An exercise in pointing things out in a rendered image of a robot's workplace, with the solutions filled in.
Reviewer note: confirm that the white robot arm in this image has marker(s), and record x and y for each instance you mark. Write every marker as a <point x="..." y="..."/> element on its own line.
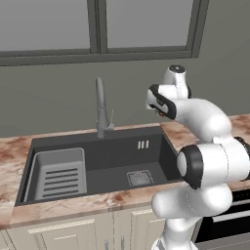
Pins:
<point x="208" y="156"/>

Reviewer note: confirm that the dark grey sink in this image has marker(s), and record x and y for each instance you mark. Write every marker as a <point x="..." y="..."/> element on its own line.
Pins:
<point x="110" y="156"/>

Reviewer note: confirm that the square sink drain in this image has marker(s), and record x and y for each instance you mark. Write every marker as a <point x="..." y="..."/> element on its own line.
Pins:
<point x="140" y="178"/>

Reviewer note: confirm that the grey sink tray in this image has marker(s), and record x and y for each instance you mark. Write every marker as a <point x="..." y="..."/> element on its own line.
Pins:
<point x="62" y="159"/>

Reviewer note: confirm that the grey tap lever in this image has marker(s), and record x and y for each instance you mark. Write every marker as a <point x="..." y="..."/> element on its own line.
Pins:
<point x="112" y="118"/>

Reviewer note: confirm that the grey tap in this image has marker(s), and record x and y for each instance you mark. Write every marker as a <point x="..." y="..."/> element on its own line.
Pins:
<point x="101" y="120"/>

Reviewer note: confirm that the grey-framed window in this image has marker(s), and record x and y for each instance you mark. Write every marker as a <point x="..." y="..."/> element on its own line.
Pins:
<point x="97" y="55"/>

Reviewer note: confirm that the narrow cream cupboard door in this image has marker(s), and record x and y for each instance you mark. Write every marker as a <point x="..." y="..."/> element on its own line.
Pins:
<point x="143" y="228"/>

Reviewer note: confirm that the wide cream cupboard door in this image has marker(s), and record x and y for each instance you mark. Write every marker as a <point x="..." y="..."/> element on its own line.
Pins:
<point x="65" y="232"/>

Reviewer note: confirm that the black oven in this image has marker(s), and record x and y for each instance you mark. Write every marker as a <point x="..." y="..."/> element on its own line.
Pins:
<point x="228" y="228"/>

